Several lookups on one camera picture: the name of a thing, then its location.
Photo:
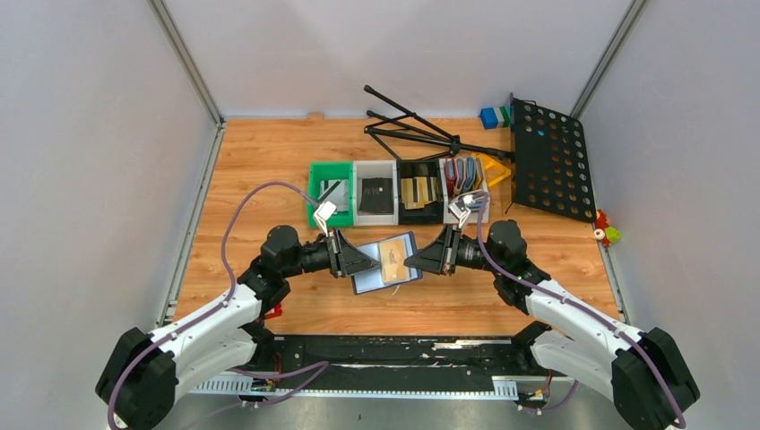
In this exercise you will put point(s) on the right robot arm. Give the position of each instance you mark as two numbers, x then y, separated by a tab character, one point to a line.
643	373

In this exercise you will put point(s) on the green bin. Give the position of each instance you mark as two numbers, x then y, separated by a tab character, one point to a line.
320	171

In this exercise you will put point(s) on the white bin with black cards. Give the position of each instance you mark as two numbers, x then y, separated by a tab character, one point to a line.
375	168

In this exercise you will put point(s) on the silver cards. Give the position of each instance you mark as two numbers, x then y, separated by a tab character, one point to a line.
336	191

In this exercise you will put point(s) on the colourful small toy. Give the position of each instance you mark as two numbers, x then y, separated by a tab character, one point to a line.
603	231

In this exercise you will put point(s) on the gold card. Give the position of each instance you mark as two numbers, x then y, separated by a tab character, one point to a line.
392	253

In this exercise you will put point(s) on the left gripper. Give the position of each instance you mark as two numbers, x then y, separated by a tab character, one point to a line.
337	253

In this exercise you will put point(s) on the white bin with card holders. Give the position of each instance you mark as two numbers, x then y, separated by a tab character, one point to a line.
460	176

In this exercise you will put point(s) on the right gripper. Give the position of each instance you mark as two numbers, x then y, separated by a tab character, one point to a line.
448	250

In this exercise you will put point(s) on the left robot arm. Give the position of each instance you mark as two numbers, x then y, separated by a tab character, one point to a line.
148	372

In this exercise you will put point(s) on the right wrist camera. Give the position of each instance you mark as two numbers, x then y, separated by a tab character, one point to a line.
461	208

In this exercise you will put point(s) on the blue card holder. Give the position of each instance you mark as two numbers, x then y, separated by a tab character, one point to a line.
371	281

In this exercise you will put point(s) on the black perforated stand plate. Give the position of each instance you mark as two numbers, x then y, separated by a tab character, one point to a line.
551	168

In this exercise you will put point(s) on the black music stand tripod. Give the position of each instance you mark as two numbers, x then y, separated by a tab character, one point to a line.
409	126

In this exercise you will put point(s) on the black cards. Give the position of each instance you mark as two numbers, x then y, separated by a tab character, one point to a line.
376	196

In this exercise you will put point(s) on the gold cards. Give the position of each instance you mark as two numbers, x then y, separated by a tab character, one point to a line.
419	191

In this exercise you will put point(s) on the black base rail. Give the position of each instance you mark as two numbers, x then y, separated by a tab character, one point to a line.
396	364

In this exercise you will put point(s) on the blue green white blocks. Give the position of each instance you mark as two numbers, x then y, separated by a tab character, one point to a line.
496	117

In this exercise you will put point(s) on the yellow triangle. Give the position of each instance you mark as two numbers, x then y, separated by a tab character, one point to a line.
494	171

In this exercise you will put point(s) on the red toy block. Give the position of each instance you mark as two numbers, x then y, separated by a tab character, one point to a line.
274	313

